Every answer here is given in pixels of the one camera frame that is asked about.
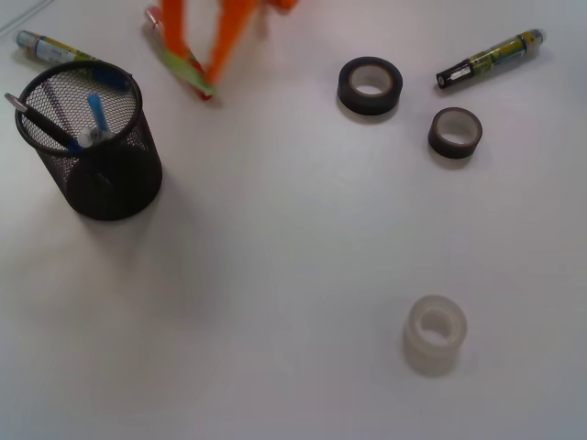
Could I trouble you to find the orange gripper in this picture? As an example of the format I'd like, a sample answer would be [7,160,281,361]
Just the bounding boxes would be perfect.
[161,0,298,85]

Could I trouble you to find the red cap whiteboard marker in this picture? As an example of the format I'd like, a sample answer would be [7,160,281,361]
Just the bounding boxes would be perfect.
[145,5,213,101]

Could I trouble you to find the light blue capped pen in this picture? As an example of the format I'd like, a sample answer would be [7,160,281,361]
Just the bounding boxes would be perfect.
[87,93,109,132]

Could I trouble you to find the silver metal pen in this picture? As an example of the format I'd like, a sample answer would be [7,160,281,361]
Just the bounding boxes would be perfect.
[41,82,113,149]

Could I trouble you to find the dark blue ballpoint pen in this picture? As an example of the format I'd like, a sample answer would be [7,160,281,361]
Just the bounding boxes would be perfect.
[5,93,82,153]

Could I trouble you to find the green mechanical pencil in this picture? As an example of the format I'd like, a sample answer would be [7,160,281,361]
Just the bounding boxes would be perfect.
[159,47,216,97]

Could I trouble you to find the black mesh pen holder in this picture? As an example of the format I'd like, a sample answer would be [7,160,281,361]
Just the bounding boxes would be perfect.
[15,61,162,221]

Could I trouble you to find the blue cap whiteboard marker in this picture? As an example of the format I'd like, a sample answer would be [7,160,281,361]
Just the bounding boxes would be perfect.
[16,30,130,90]

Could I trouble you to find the large black tape roll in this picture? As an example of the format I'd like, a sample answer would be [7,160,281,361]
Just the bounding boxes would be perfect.
[338,57,403,116]

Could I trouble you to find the small black tape roll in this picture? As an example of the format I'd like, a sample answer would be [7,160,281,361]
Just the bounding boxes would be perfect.
[427,107,482,160]

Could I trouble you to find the black cap whiteboard marker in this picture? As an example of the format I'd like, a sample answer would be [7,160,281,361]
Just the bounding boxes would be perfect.
[436,28,547,89]

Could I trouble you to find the clear tape roll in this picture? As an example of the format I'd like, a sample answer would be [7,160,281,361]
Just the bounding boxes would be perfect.
[403,295,468,377]

